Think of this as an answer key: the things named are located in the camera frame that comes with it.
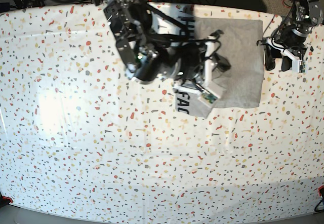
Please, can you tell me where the red clamp right corner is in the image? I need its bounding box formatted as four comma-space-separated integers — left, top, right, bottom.
314, 185, 324, 213

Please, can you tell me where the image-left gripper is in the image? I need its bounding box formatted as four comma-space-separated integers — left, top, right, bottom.
173, 31, 231, 95

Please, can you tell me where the red clamp left corner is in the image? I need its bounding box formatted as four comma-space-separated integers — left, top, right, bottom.
0, 195, 13, 208

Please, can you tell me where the grey T-shirt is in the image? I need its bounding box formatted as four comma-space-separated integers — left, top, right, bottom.
173, 17, 264, 120

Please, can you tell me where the red clamp corner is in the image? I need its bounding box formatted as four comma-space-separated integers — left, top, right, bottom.
0, 195, 13, 208
314, 185, 324, 213

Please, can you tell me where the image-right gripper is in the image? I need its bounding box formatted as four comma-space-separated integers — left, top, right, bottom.
264, 26, 311, 71

